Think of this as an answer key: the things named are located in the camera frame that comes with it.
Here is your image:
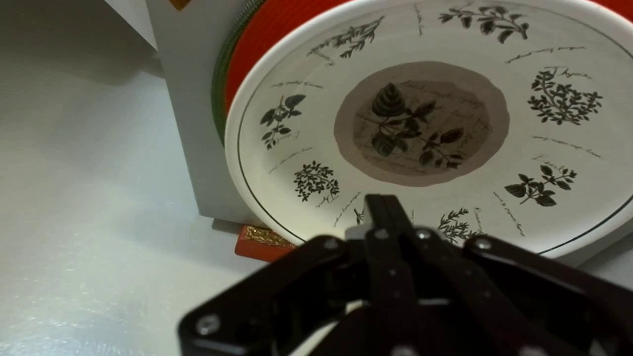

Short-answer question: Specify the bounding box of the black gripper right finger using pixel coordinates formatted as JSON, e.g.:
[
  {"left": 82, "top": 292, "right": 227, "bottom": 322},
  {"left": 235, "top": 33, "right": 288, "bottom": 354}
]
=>
[{"left": 393, "top": 193, "right": 633, "bottom": 356}]

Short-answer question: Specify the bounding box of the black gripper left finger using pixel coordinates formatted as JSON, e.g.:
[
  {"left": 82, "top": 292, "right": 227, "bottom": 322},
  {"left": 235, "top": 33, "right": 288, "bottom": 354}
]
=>
[{"left": 175, "top": 193, "right": 421, "bottom": 356}]

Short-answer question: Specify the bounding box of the small red printed packet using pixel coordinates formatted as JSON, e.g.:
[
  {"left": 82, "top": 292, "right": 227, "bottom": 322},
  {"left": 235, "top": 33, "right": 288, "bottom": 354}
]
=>
[{"left": 233, "top": 221, "right": 296, "bottom": 263}]

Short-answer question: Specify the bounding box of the white bowl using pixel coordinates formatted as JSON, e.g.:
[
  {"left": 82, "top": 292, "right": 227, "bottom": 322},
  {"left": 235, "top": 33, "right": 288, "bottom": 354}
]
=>
[{"left": 223, "top": 0, "right": 633, "bottom": 261}]

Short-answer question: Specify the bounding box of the red round plate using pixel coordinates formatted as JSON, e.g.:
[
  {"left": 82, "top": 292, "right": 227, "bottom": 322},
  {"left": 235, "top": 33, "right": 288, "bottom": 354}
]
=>
[{"left": 209, "top": 0, "right": 266, "bottom": 144}]

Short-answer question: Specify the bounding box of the stainless steel microwave oven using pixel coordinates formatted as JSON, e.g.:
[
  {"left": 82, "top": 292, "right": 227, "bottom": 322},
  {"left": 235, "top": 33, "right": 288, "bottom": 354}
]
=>
[{"left": 144, "top": 0, "right": 264, "bottom": 227}]

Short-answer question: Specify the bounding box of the red mat under plate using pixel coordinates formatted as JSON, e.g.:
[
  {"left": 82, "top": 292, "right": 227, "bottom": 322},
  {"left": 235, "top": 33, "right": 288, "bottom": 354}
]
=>
[{"left": 221, "top": 0, "right": 633, "bottom": 114}]

